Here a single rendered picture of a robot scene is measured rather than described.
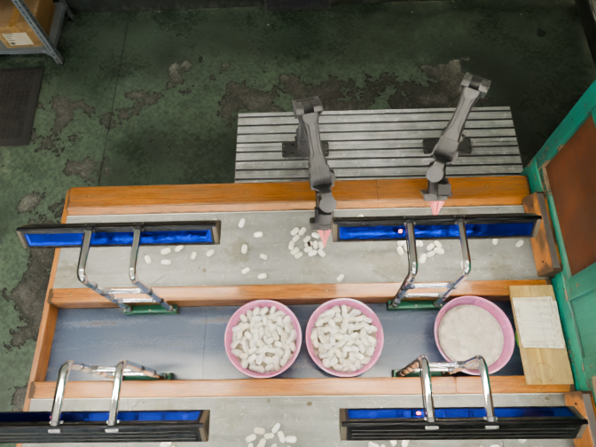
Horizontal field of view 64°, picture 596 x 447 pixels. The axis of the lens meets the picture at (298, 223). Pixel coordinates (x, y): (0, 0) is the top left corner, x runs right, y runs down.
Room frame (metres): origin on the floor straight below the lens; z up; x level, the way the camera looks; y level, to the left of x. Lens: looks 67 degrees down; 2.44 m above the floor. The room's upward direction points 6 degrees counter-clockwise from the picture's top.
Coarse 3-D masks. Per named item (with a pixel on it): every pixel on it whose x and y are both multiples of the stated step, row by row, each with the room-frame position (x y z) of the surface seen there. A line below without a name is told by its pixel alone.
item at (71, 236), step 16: (32, 224) 0.67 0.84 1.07; (48, 224) 0.66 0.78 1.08; (64, 224) 0.65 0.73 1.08; (80, 224) 0.64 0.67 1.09; (112, 224) 0.63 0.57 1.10; (128, 224) 0.62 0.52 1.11; (144, 224) 0.61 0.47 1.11; (160, 224) 0.61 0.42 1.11; (176, 224) 0.60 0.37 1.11; (192, 224) 0.60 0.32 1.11; (208, 224) 0.59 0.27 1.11; (32, 240) 0.61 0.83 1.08; (48, 240) 0.61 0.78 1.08; (64, 240) 0.60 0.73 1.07; (80, 240) 0.60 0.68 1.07; (96, 240) 0.59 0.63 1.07; (112, 240) 0.59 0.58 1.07; (128, 240) 0.58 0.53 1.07; (144, 240) 0.58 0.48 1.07; (160, 240) 0.57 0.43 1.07; (176, 240) 0.57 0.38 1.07; (192, 240) 0.56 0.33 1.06; (208, 240) 0.56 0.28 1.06
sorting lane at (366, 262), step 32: (224, 224) 0.75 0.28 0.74; (256, 224) 0.74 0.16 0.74; (288, 224) 0.72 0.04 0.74; (64, 256) 0.68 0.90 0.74; (96, 256) 0.67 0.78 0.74; (128, 256) 0.66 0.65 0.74; (160, 256) 0.65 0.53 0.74; (224, 256) 0.62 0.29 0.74; (256, 256) 0.61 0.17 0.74; (288, 256) 0.60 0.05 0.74; (320, 256) 0.58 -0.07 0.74; (352, 256) 0.57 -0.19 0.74; (384, 256) 0.56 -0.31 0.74; (448, 256) 0.53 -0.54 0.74; (480, 256) 0.52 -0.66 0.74; (512, 256) 0.51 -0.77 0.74
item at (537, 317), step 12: (516, 300) 0.34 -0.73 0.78; (528, 300) 0.34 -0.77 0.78; (540, 300) 0.33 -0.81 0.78; (552, 300) 0.33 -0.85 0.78; (516, 312) 0.30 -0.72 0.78; (528, 312) 0.30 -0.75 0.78; (540, 312) 0.29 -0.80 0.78; (552, 312) 0.29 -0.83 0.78; (528, 324) 0.26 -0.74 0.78; (540, 324) 0.25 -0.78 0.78; (552, 324) 0.25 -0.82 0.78; (528, 336) 0.22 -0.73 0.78; (540, 336) 0.21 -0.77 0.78; (552, 336) 0.21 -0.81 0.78; (564, 348) 0.17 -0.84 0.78
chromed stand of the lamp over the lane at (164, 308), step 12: (84, 240) 0.57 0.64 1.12; (132, 240) 0.56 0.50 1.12; (84, 252) 0.54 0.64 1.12; (132, 252) 0.52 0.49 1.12; (84, 264) 0.50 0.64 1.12; (132, 264) 0.48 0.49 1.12; (84, 276) 0.47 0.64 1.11; (132, 276) 0.45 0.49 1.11; (96, 288) 0.45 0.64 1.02; (108, 288) 0.47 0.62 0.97; (132, 288) 0.46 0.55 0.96; (144, 288) 0.44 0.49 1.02; (120, 300) 0.46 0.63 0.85; (132, 300) 0.46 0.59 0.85; (144, 300) 0.45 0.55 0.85; (156, 300) 0.44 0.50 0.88; (132, 312) 0.45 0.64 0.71; (144, 312) 0.44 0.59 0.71; (156, 312) 0.44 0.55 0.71; (168, 312) 0.44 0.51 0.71
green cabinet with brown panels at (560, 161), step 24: (576, 120) 0.82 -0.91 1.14; (552, 144) 0.83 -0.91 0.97; (576, 144) 0.76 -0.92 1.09; (552, 168) 0.77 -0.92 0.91; (576, 168) 0.69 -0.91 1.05; (552, 192) 0.69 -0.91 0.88; (576, 192) 0.62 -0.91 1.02; (552, 216) 0.61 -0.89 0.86; (576, 216) 0.55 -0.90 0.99; (576, 240) 0.48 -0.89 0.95; (576, 264) 0.41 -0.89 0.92; (576, 288) 0.33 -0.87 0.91; (576, 312) 0.27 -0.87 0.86
